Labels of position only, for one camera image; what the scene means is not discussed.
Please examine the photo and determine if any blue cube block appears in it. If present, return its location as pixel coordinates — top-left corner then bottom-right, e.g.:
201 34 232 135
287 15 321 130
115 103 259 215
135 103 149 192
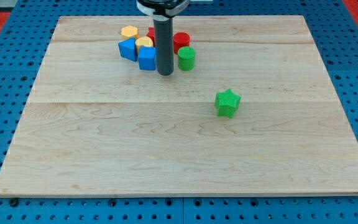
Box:
138 47 156 70

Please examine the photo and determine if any blue triangular prism block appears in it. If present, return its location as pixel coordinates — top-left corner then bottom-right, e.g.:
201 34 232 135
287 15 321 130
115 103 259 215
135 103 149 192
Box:
118 37 137 62

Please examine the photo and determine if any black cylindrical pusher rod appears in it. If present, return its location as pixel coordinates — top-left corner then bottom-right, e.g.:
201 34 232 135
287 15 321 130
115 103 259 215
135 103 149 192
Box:
154 19 174 76

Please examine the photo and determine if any red block behind rod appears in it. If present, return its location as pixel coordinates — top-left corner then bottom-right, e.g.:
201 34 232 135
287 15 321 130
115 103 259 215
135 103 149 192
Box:
146 27 155 47

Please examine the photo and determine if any green cylinder block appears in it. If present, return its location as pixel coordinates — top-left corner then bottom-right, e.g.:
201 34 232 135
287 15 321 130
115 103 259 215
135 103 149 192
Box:
178 46 196 71

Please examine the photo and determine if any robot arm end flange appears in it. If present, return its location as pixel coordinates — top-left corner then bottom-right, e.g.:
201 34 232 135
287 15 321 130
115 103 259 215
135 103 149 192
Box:
136 0 190 18

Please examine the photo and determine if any yellow rounded block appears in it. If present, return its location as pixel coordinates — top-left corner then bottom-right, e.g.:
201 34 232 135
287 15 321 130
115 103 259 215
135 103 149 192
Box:
135 36 154 53

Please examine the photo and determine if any light wooden board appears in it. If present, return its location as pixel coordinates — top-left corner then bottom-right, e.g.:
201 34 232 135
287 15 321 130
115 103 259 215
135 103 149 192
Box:
0 16 358 198

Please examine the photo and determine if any red cylinder block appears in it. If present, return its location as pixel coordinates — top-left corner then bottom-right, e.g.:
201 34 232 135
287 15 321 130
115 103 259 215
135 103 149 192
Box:
173 32 190 54

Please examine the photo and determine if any yellow hexagon block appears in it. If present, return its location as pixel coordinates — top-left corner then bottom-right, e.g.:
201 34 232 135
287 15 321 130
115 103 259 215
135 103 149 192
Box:
121 26 139 40

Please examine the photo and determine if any green star block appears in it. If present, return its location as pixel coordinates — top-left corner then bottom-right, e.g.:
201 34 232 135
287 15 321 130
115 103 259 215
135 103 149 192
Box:
214 88 241 118

